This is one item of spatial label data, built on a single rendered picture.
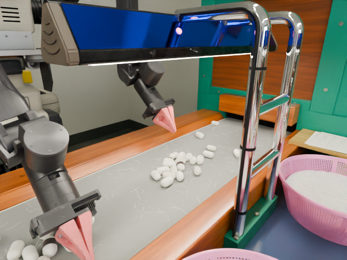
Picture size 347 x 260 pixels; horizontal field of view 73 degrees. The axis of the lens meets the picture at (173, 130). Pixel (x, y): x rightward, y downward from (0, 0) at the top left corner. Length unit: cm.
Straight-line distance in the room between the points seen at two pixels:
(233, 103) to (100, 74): 204
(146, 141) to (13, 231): 42
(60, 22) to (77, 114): 245
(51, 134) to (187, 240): 26
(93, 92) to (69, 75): 31
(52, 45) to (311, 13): 80
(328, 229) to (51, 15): 60
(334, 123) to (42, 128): 84
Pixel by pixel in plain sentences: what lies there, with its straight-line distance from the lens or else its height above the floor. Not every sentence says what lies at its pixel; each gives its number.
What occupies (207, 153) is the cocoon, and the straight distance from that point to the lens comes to 70.
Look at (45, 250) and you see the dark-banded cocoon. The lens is 46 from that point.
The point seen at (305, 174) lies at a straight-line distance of 74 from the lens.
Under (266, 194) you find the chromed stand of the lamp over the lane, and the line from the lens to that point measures 61.
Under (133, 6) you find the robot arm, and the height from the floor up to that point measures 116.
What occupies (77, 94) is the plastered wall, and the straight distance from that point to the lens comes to 271.
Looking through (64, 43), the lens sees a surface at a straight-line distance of 31.
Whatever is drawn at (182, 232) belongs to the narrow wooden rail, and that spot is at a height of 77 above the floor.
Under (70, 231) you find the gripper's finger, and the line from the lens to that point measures 39.
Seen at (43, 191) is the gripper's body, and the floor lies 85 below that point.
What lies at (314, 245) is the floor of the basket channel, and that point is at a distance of 61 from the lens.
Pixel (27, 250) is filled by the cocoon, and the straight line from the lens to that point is 47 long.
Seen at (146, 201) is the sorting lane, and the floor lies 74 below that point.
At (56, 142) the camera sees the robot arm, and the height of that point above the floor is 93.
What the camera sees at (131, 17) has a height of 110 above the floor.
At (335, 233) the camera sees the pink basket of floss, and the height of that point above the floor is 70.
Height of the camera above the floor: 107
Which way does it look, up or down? 21 degrees down
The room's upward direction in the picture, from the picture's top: straight up
